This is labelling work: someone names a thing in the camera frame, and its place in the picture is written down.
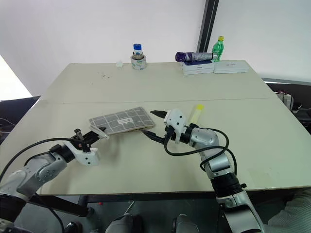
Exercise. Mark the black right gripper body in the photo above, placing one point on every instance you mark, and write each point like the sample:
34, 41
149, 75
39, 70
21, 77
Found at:
170, 133

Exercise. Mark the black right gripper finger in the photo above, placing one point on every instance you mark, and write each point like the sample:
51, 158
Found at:
155, 137
159, 113

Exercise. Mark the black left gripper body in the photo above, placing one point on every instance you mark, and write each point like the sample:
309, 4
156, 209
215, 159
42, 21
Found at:
81, 139

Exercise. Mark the grey grid pouch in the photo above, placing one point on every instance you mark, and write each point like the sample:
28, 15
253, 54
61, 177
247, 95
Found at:
124, 119

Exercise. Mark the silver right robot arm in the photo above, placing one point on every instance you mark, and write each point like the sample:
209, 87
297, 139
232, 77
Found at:
218, 165

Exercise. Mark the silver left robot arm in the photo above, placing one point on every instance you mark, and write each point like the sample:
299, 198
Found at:
36, 170

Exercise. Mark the yellow highlighter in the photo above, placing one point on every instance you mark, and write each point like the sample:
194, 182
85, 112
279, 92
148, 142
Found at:
196, 114

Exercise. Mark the white tape roll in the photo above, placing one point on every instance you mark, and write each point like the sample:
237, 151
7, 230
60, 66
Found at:
139, 63

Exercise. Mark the white box dark blue lid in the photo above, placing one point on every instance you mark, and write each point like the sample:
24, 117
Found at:
197, 68

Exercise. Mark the small white crumpled object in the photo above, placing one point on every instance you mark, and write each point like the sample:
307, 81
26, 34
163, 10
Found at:
119, 65

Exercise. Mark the purple folded umbrella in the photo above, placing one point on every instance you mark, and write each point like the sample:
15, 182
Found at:
192, 56

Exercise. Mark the blue capped small bottle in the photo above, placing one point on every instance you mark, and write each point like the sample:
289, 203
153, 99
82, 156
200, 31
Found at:
137, 49

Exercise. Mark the black side desk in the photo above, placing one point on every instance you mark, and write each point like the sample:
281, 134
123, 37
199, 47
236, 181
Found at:
14, 111

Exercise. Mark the flat white case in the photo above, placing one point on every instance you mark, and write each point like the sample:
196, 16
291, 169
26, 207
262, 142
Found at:
230, 66

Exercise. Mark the green bottle yellow cap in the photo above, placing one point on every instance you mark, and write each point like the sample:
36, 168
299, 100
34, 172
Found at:
218, 49

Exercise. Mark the dark rounded shape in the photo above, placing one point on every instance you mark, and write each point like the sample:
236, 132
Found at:
182, 224
124, 224

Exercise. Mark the black chair with clutter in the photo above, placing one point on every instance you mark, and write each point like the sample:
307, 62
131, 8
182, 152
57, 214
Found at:
291, 97

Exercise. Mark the grey knit fabric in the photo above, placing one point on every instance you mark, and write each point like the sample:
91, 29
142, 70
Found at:
291, 211

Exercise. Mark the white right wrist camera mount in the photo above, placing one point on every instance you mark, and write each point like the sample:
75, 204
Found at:
175, 117

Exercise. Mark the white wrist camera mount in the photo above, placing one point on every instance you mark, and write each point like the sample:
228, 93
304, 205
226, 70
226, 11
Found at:
175, 117
88, 156

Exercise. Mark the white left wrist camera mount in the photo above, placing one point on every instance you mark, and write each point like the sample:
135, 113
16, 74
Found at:
88, 156

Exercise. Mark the black table frame bar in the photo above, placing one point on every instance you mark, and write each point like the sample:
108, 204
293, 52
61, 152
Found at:
60, 205

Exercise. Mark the dark vertical window frame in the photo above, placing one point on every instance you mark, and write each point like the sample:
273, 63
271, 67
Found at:
206, 24

